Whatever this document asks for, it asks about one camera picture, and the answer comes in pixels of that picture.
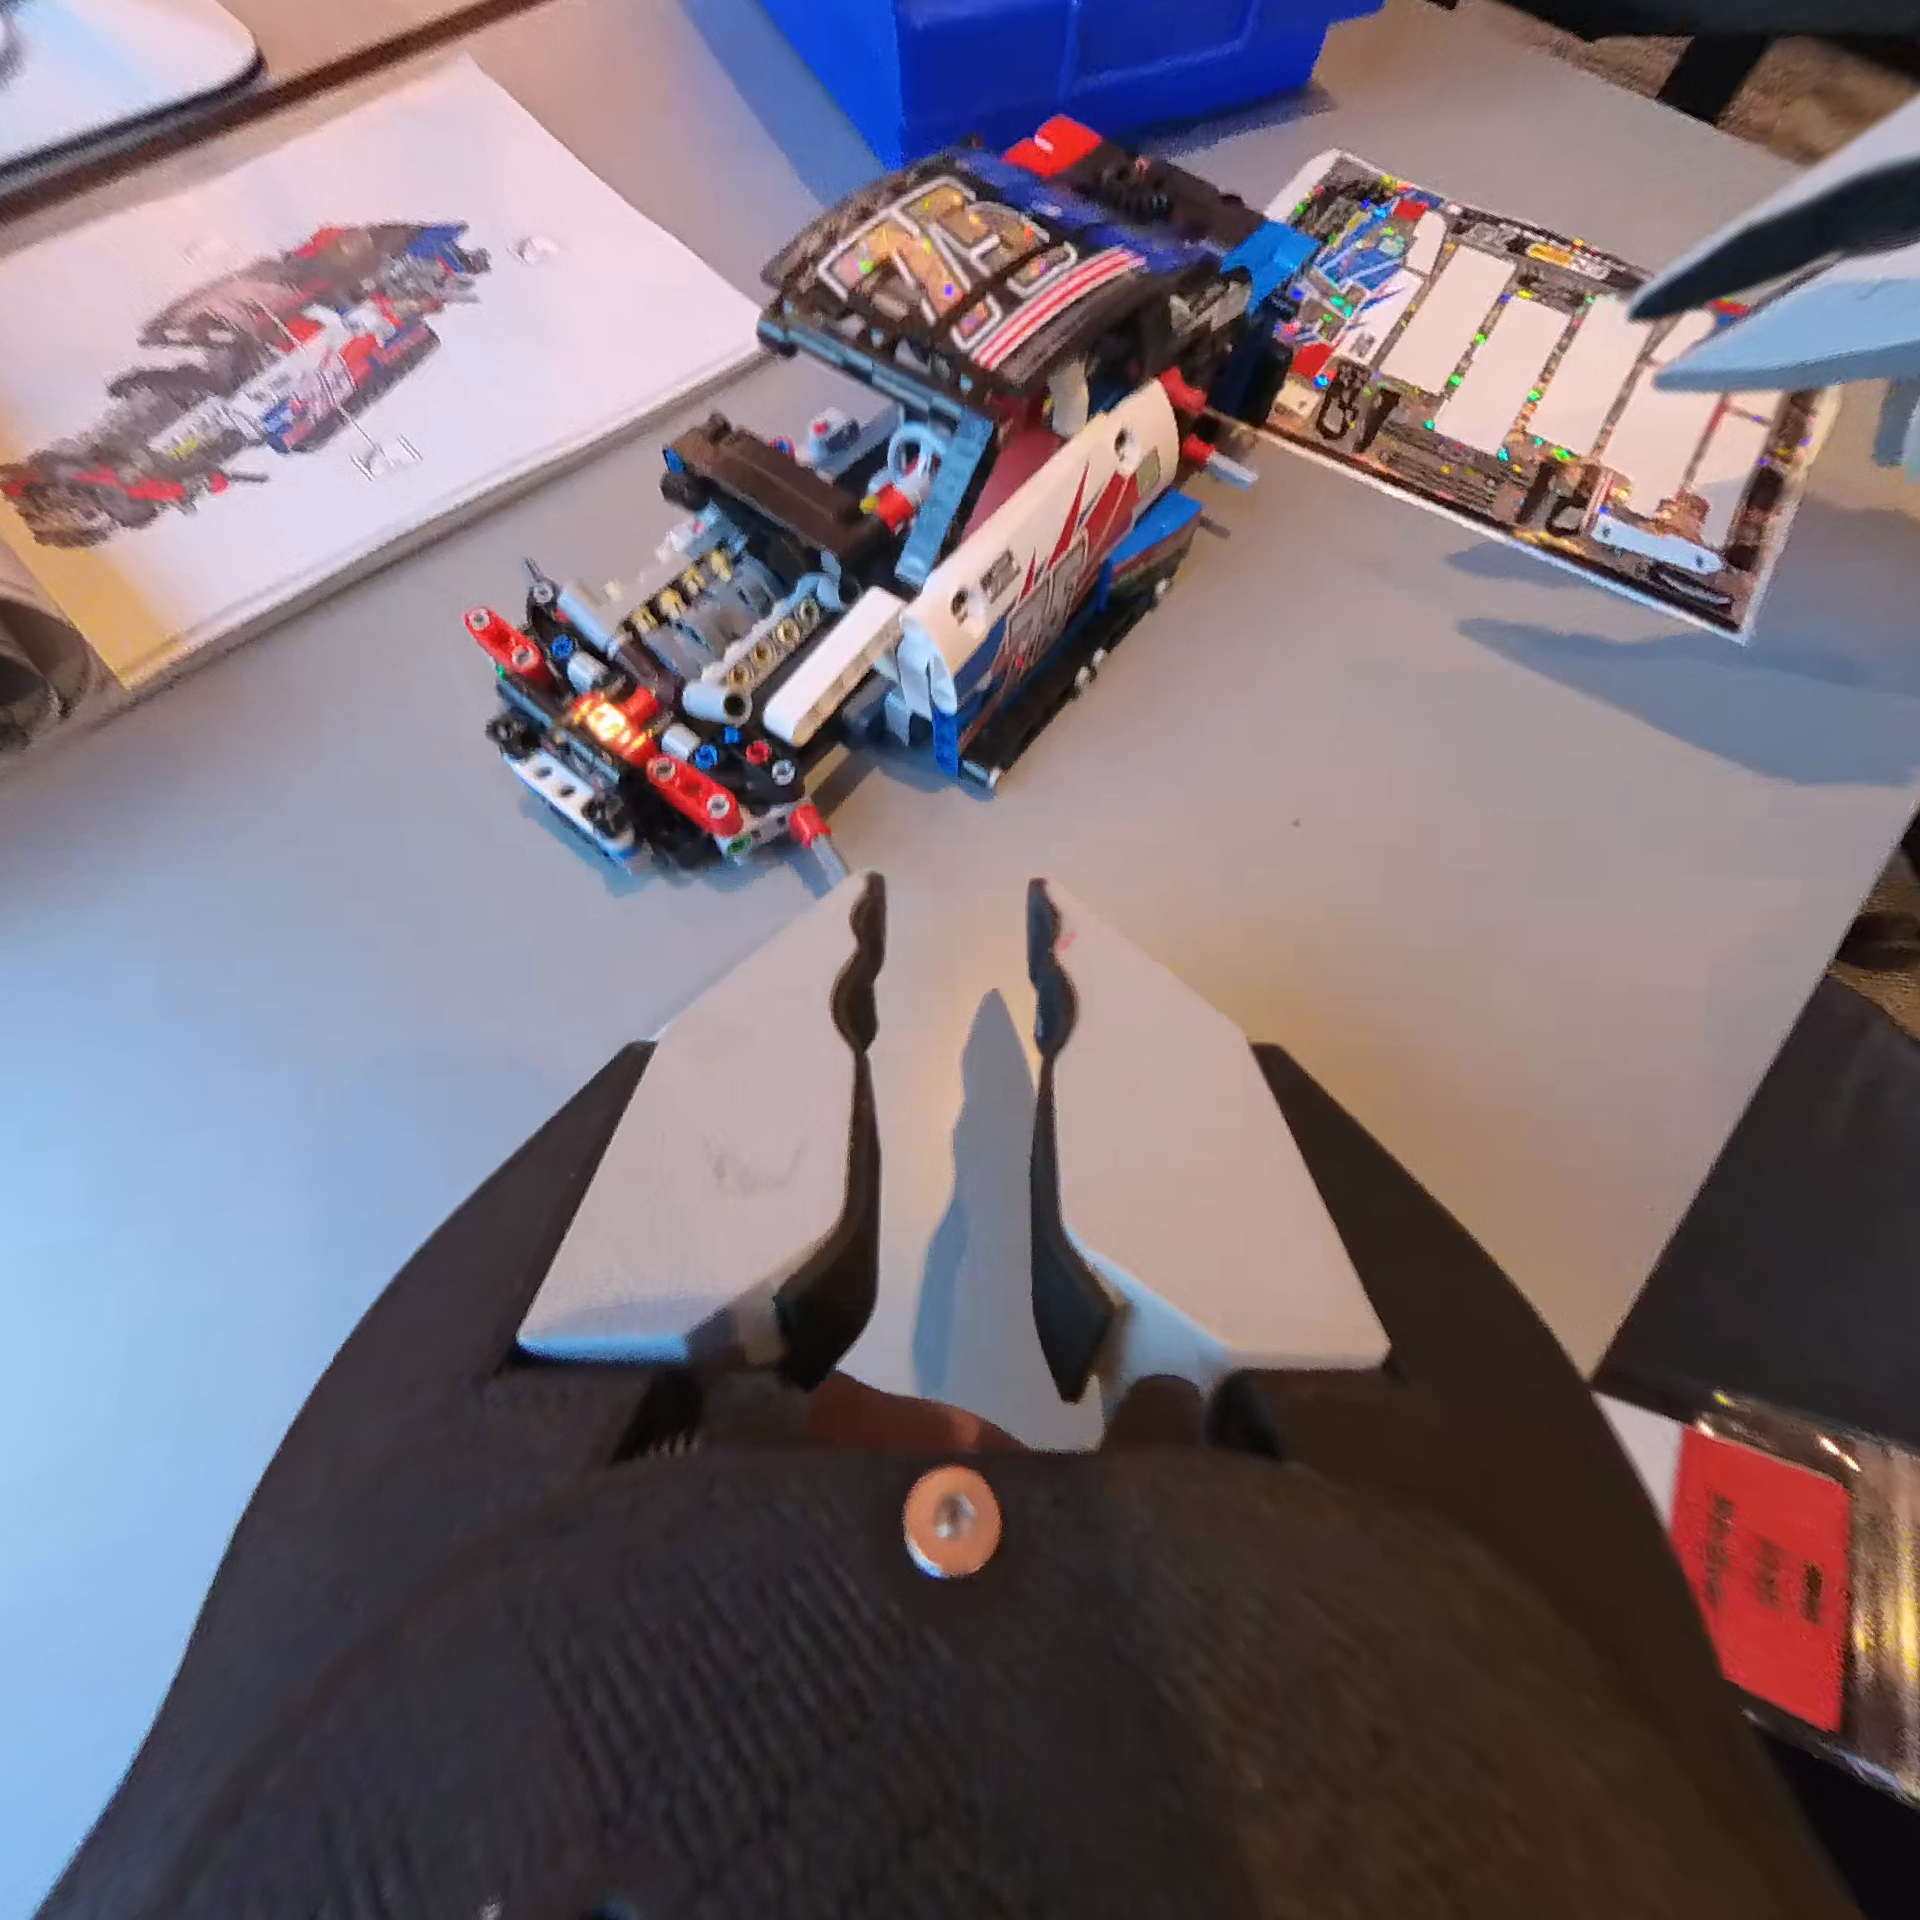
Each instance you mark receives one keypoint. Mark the toy brick race car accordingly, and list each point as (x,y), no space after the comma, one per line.
(930,494)

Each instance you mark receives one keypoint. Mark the red card in clear sleeve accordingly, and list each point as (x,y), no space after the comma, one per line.
(1756,1575)

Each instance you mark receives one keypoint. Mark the open instruction booklet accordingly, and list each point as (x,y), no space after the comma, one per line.
(450,375)

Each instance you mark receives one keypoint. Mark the grey desk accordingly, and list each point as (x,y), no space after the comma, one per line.
(1350,902)

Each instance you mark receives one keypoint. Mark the holographic sticker sheet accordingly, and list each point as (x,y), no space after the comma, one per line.
(1499,347)

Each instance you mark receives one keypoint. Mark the blue plastic bin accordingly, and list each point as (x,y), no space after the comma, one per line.
(1050,60)

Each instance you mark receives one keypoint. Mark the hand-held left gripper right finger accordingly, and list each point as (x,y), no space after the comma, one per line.
(1201,1185)

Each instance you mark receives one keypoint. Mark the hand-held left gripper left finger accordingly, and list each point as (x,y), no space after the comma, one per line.
(721,1172)

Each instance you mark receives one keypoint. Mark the instruction sheet on stand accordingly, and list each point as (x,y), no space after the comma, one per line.
(106,76)

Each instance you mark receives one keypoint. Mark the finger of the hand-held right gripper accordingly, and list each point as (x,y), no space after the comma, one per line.
(1830,226)
(1830,340)

